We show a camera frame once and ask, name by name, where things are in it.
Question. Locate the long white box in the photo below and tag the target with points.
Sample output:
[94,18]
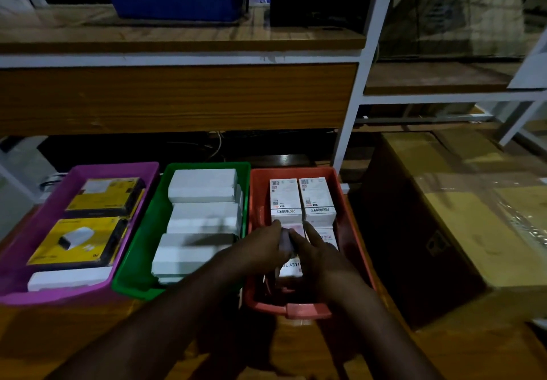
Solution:
[68,278]

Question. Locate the person's left hand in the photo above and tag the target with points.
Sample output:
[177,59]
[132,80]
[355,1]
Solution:
[256,249]

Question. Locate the white labelled product box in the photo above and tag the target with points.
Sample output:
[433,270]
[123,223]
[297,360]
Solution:
[317,199]
[285,200]
[329,238]
[290,269]

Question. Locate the person's left forearm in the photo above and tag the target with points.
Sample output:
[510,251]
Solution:
[171,320]

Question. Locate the person's right hand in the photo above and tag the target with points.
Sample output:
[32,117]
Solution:
[324,266]

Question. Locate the plastic wrapped bundle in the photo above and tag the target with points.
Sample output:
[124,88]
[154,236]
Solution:
[461,8]

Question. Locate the plain white box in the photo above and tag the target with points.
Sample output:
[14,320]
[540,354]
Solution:
[204,218]
[203,185]
[183,258]

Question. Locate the person's right forearm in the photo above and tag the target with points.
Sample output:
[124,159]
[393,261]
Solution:
[380,337]

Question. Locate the red plastic tray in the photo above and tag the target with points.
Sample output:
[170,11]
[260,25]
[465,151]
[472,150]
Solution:
[354,238]

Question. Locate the green plastic tray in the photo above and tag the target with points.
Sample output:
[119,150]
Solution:
[143,256]

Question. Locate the white metal rack frame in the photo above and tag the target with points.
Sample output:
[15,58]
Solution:
[363,76]

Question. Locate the yellow box with adapter picture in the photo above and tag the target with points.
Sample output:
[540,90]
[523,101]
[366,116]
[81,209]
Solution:
[77,242]

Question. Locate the person's right thumb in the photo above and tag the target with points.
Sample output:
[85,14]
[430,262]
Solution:
[297,238]

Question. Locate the person's left fingers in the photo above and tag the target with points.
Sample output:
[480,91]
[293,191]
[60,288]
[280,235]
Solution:
[280,238]

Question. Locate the yellow and black product box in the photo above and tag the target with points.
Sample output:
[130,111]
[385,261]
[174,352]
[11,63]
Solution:
[104,196]

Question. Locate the dark wooden shelf board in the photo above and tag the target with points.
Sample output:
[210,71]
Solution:
[431,78]

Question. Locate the large taped cardboard box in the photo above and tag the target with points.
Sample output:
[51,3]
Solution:
[461,226]

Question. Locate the purple plastic tray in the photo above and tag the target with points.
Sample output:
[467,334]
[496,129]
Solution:
[38,226]

